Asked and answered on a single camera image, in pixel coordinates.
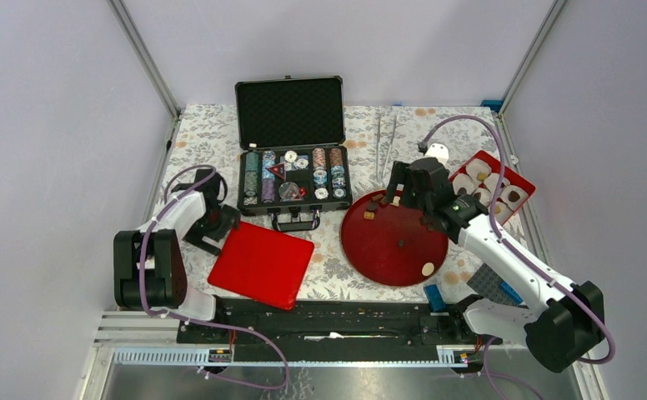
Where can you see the white oval chocolate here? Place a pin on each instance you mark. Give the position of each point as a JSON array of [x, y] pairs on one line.
[[427, 269]]

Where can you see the black poker chip case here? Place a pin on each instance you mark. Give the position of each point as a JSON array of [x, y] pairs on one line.
[[294, 165]]

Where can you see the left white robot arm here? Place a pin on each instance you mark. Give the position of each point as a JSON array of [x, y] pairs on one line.
[[149, 272]]

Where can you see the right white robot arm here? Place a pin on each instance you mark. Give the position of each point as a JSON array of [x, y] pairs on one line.
[[561, 320]]

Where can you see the grey lego baseplate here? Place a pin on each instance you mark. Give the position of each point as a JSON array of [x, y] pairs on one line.
[[488, 284]]

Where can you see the red square box lid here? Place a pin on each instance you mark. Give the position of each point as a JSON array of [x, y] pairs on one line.
[[262, 264]]

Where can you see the silver metal tongs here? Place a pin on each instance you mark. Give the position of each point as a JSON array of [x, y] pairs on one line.
[[384, 145]]

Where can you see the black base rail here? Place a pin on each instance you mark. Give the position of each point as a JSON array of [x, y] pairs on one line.
[[340, 331]]

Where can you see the floral tablecloth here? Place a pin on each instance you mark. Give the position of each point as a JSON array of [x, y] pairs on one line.
[[208, 134]]

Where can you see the blue lego brick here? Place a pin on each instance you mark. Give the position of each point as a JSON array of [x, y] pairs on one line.
[[435, 299]]

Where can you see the round red tray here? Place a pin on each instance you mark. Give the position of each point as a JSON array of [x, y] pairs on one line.
[[389, 244]]

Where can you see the red chocolate box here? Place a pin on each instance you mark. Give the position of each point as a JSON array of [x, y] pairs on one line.
[[515, 190]]

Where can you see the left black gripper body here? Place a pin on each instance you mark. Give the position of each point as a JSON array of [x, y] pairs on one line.
[[213, 225]]

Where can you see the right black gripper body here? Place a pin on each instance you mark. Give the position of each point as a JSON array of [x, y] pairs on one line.
[[413, 199]]

